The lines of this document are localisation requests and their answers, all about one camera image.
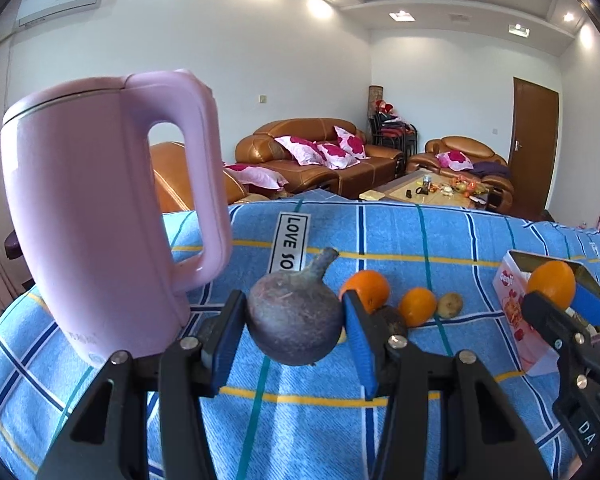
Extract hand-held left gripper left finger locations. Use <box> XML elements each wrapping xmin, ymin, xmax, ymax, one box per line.
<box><xmin>35</xmin><ymin>289</ymin><xmax>248</xmax><ymax>480</ymax></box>

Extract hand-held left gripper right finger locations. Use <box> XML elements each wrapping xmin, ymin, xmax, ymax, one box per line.
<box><xmin>341</xmin><ymin>290</ymin><xmax>553</xmax><ymax>480</ymax></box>

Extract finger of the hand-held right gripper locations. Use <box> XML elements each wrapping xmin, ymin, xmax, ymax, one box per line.
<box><xmin>521</xmin><ymin>291</ymin><xmax>593</xmax><ymax>361</ymax></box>
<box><xmin>574</xmin><ymin>263</ymin><xmax>600</xmax><ymax>329</ymax></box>

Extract orange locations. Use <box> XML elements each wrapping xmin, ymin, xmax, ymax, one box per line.
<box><xmin>398</xmin><ymin>287</ymin><xmax>438</xmax><ymax>328</ymax></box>
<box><xmin>339</xmin><ymin>270</ymin><xmax>392</xmax><ymax>313</ymax></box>
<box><xmin>526</xmin><ymin>260</ymin><xmax>577</xmax><ymax>308</ymax></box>

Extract dark brown round fruit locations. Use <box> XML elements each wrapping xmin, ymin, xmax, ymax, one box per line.
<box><xmin>372</xmin><ymin>306</ymin><xmax>408</xmax><ymax>341</ymax></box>

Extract purple beetroot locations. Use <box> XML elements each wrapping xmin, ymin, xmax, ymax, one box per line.
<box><xmin>245</xmin><ymin>247</ymin><xmax>344</xmax><ymax>367</ymax></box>

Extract brown kiwi fruit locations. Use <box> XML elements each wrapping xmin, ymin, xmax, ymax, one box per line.
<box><xmin>434</xmin><ymin>292</ymin><xmax>464</xmax><ymax>319</ymax></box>

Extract blue plaid blanket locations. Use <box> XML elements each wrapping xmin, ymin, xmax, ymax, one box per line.
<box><xmin>0</xmin><ymin>187</ymin><xmax>600</xmax><ymax>480</ymax></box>

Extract assorted snack pile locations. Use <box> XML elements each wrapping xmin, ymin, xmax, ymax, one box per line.
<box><xmin>430</xmin><ymin>175</ymin><xmax>486</xmax><ymax>196</ymax></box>

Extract purple cloth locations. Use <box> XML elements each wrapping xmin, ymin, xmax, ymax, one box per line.
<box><xmin>470</xmin><ymin>161</ymin><xmax>511</xmax><ymax>179</ymax></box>

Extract brown wooden door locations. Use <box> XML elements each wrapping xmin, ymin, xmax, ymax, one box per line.
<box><xmin>507</xmin><ymin>76</ymin><xmax>561</xmax><ymax>216</ymax></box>

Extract wooden coffee table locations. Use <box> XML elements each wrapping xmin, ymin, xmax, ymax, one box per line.
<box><xmin>359</xmin><ymin>169</ymin><xmax>491</xmax><ymax>211</ymax></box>

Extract white pink flower pillow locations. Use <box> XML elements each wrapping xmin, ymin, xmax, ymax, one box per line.
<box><xmin>274</xmin><ymin>135</ymin><xmax>326</xmax><ymax>166</ymax></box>
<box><xmin>316</xmin><ymin>142</ymin><xmax>361</xmax><ymax>170</ymax></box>
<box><xmin>437</xmin><ymin>150</ymin><xmax>473</xmax><ymax>171</ymax></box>
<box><xmin>333</xmin><ymin>125</ymin><xmax>370</xmax><ymax>161</ymax></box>

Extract orange leather armchair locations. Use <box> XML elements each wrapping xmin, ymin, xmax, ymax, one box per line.
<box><xmin>150</xmin><ymin>141</ymin><xmax>271</xmax><ymax>213</ymax></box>

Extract brown leather armchair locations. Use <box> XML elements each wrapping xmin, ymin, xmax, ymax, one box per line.
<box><xmin>406</xmin><ymin>136</ymin><xmax>515</xmax><ymax>211</ymax></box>

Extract pink electric kettle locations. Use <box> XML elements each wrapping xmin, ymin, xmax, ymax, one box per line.
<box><xmin>0</xmin><ymin>69</ymin><xmax>233</xmax><ymax>368</ymax></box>

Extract stacked black chairs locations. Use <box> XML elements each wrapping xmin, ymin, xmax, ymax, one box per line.
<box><xmin>369</xmin><ymin>110</ymin><xmax>420</xmax><ymax>163</ymax></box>

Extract brown leather three-seat sofa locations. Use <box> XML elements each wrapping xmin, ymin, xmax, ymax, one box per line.
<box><xmin>235</xmin><ymin>118</ymin><xmax>406</xmax><ymax>200</ymax></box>

